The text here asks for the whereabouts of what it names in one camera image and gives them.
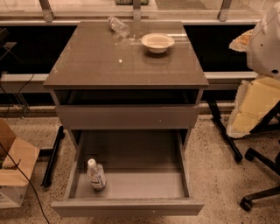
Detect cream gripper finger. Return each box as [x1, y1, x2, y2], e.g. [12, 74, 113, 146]
[229, 30, 253, 52]
[227, 77, 280, 138]

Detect blue plastic bottle white cap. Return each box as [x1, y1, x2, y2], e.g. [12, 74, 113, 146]
[87, 158, 107, 191]

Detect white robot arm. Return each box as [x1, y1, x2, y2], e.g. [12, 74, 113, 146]
[227, 2, 280, 138]

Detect closed grey upper drawer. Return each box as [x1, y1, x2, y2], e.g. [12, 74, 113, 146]
[56, 105, 199, 130]

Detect grey drawer cabinet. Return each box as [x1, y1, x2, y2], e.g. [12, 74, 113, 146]
[44, 21, 208, 143]

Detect clear crumpled plastic bottle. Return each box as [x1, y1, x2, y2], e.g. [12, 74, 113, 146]
[108, 16, 130, 38]

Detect open grey drawer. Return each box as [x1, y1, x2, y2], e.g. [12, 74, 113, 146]
[52, 129, 203, 217]

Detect black office chair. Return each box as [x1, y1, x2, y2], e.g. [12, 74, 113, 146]
[239, 101, 280, 211]

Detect white paper bowl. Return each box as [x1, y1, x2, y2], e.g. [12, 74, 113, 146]
[141, 33, 175, 53]

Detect black table leg left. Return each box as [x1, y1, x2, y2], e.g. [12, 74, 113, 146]
[39, 126, 65, 188]

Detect cardboard box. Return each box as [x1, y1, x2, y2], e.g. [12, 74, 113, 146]
[0, 119, 39, 209]

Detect black cable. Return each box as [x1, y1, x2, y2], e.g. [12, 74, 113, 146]
[0, 142, 51, 224]

